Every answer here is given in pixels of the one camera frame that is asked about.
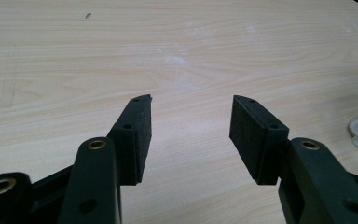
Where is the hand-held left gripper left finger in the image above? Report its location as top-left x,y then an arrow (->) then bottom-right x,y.
57,93 -> 153,224

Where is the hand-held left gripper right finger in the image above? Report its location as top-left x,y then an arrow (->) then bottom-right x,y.
228,94 -> 358,224

